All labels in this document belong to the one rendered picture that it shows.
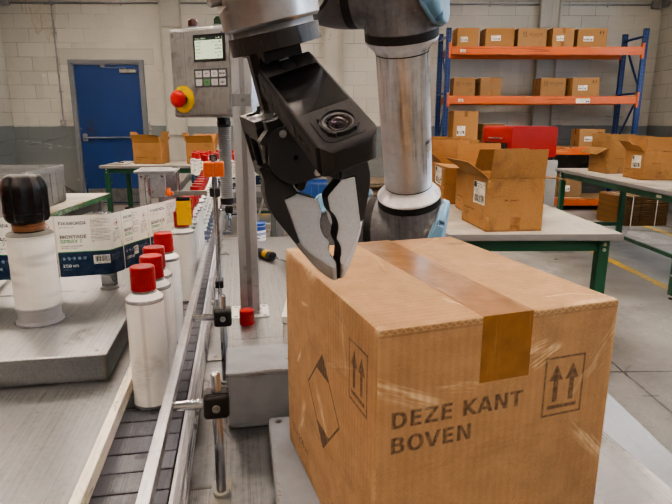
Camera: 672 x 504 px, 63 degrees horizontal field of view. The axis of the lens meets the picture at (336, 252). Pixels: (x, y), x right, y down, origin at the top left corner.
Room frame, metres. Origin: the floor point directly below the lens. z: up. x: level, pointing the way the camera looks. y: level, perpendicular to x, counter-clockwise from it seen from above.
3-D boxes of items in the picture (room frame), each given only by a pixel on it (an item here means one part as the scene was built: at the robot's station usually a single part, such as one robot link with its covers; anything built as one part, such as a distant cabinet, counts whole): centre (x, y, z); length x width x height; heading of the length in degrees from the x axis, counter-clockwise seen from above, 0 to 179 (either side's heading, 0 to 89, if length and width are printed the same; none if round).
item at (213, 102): (1.31, 0.28, 1.38); 0.17 x 0.10 x 0.19; 65
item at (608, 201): (7.04, -3.80, 0.19); 0.64 x 0.54 x 0.37; 94
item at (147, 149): (6.74, 2.22, 0.97); 0.47 x 0.41 x 0.37; 177
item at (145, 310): (0.73, 0.27, 0.98); 0.05 x 0.05 x 0.20
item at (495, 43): (8.28, -2.88, 1.26); 2.78 x 0.61 x 2.51; 91
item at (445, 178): (3.54, -0.76, 0.97); 0.45 x 0.38 x 0.37; 94
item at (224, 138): (1.37, 0.27, 1.18); 0.04 x 0.04 x 0.21
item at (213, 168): (1.16, 0.29, 1.05); 0.10 x 0.04 x 0.33; 100
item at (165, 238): (0.96, 0.31, 0.98); 0.05 x 0.05 x 0.20
